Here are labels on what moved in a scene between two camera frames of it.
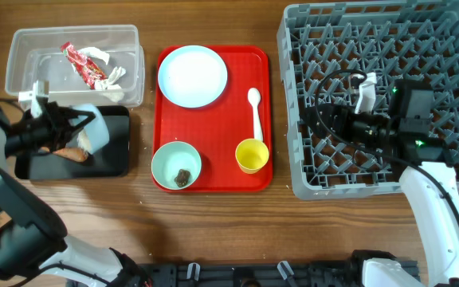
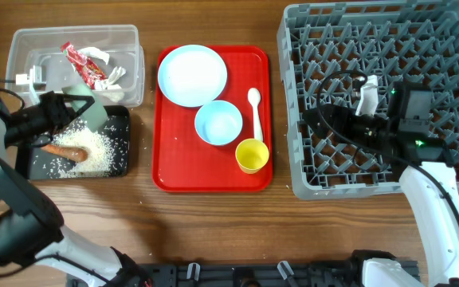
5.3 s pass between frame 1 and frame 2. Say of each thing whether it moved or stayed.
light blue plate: stayed
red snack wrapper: stayed
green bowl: moved
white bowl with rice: moved
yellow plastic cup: stayed
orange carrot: stayed
